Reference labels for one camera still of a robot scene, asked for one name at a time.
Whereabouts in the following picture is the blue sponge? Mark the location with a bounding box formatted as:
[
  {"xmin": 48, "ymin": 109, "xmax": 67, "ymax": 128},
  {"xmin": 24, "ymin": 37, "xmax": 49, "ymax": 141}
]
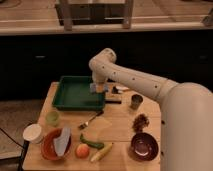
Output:
[{"xmin": 90, "ymin": 83, "xmax": 108, "ymax": 93}]

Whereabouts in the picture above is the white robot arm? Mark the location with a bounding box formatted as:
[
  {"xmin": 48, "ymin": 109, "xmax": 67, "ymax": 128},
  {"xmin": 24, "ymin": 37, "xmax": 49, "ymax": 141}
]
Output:
[{"xmin": 89, "ymin": 48, "xmax": 213, "ymax": 171}]

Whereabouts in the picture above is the green plastic tray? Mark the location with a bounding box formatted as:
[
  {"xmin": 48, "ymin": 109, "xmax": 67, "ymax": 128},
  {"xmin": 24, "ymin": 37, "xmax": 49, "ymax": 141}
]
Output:
[{"xmin": 52, "ymin": 76, "xmax": 105, "ymax": 111}]

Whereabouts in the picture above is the black marker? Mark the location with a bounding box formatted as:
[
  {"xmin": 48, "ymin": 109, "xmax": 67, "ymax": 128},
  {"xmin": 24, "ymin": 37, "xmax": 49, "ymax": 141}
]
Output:
[{"xmin": 105, "ymin": 100, "xmax": 122, "ymax": 104}]

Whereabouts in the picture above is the dark metal cup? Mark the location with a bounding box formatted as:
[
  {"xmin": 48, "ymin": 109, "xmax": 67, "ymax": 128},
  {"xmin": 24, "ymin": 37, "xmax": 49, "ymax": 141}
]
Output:
[{"xmin": 130, "ymin": 94, "xmax": 143, "ymax": 110}]

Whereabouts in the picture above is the brown dried cluster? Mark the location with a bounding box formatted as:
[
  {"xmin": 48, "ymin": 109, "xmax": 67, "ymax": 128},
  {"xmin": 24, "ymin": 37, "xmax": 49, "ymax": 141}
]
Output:
[{"xmin": 132, "ymin": 114, "xmax": 149, "ymax": 133}]

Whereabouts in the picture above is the small green cup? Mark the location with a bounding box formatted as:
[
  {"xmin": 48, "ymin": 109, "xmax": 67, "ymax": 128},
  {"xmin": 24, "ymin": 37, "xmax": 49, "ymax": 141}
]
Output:
[{"xmin": 45, "ymin": 111, "xmax": 59, "ymax": 127}]

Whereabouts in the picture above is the green pepper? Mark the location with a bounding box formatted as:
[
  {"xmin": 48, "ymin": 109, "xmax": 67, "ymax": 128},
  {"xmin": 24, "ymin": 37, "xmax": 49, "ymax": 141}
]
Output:
[{"xmin": 80, "ymin": 134, "xmax": 105, "ymax": 150}]

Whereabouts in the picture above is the orange round fruit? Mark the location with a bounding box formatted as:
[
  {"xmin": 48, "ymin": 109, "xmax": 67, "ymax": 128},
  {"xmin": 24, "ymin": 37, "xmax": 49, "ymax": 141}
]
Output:
[{"xmin": 75, "ymin": 144, "xmax": 90, "ymax": 158}]

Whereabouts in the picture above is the yellow corn cob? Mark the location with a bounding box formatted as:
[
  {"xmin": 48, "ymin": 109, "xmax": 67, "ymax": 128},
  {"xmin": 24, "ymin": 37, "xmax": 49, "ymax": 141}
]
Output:
[{"xmin": 90, "ymin": 143, "xmax": 113, "ymax": 163}]

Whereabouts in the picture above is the grey folded cloth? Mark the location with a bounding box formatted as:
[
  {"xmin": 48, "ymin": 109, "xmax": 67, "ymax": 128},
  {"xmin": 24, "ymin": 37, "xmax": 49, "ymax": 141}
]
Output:
[{"xmin": 53, "ymin": 127, "xmax": 71, "ymax": 157}]

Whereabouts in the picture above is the dark brown bowl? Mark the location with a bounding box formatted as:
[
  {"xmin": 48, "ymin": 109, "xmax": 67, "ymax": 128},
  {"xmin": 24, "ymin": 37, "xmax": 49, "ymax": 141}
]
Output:
[{"xmin": 130, "ymin": 133, "xmax": 159, "ymax": 161}]

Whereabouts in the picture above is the white paper cup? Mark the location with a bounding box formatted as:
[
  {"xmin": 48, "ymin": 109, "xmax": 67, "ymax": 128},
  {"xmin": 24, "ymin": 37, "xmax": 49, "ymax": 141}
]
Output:
[{"xmin": 23, "ymin": 124, "xmax": 43, "ymax": 144}]

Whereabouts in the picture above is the orange bowl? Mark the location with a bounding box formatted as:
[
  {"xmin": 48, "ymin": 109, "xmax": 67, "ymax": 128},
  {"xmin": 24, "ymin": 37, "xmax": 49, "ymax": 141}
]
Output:
[{"xmin": 41, "ymin": 128, "xmax": 72, "ymax": 161}]

